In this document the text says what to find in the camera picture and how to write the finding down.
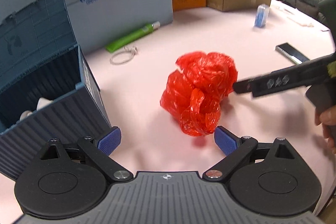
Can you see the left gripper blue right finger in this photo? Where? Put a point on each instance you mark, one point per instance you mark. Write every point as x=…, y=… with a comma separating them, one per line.
x=237, y=151

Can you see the green tube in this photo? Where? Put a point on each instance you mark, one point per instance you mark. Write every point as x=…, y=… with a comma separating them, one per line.
x=133, y=36

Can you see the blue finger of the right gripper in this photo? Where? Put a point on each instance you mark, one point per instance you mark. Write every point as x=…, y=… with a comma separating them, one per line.
x=277, y=81

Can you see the blue plastic storage box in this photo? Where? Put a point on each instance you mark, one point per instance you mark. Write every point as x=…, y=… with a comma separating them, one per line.
x=40, y=57

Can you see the person right hand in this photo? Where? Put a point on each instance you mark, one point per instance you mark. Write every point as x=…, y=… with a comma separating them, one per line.
x=327, y=119

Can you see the black smartphone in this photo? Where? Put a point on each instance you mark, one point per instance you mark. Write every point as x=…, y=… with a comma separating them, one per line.
x=291, y=53

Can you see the red plastic bag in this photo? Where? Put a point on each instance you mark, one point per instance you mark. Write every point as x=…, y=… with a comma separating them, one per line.
x=195, y=90

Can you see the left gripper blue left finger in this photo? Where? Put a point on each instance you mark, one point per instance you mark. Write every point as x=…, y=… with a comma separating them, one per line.
x=97, y=151

